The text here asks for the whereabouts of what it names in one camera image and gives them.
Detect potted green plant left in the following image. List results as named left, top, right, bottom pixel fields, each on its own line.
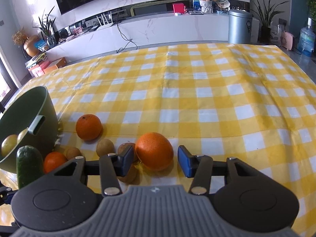
left=36, top=7, right=56, bottom=49

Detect pink small heater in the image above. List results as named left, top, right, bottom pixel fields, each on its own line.
left=281, top=31, right=294, bottom=51

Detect white marble tv cabinet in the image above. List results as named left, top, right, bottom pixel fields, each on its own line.
left=47, top=13, right=229, bottom=63

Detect red box on cabinet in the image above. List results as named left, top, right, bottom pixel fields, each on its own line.
left=172, top=3, right=185, bottom=14

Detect large orange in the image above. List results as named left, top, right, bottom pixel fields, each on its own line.
left=135, top=132, right=174, bottom=171

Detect orange cardboard box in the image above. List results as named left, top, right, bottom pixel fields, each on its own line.
left=43, top=57, right=67, bottom=74

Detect teddy bear toy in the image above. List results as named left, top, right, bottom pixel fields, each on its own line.
left=199, top=0, right=217, bottom=14

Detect brown kiwi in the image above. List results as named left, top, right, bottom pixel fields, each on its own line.
left=65, top=147, right=82, bottom=161
left=117, top=142, right=139, bottom=163

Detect white wifi router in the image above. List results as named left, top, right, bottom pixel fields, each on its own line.
left=96, top=12, right=114, bottom=30

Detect green cucumber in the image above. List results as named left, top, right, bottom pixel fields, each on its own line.
left=16, top=146, right=44, bottom=189

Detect yellow checkered tablecloth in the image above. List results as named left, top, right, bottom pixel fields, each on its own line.
left=0, top=43, right=316, bottom=237

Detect tall potted plant right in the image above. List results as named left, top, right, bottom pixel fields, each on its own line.
left=250, top=0, right=289, bottom=44

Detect small orange mandarin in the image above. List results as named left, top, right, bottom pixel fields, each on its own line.
left=75, top=114, right=103, bottom=141

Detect pink red box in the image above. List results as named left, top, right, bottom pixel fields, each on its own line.
left=28, top=60, right=51, bottom=78

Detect green plastic bowl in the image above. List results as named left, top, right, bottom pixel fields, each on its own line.
left=0, top=86, right=58, bottom=173

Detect yellow green pear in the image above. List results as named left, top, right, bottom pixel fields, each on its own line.
left=1, top=134, right=18, bottom=157

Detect copper vase with dried flowers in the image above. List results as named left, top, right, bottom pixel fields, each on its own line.
left=12, top=28, right=40, bottom=57

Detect brown kiwi fruit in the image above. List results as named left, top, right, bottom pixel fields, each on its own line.
left=96, top=138, right=115, bottom=157

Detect black power cable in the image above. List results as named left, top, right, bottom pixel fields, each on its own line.
left=115, top=22, right=139, bottom=54

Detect silver trash can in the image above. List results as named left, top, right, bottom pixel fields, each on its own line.
left=228, top=9, right=253, bottom=44

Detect water bottle jug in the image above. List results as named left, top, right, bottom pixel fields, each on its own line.
left=297, top=17, right=315, bottom=57

